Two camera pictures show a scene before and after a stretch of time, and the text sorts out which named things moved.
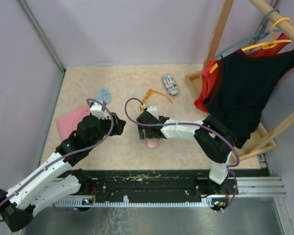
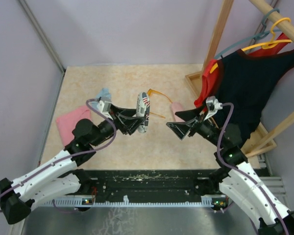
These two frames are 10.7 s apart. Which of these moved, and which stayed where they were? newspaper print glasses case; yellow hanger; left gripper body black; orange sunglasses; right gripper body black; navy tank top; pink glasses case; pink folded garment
Moved: pink glasses case; right gripper body black; newspaper print glasses case; left gripper body black
Stayed: yellow hanger; orange sunglasses; navy tank top; pink folded garment
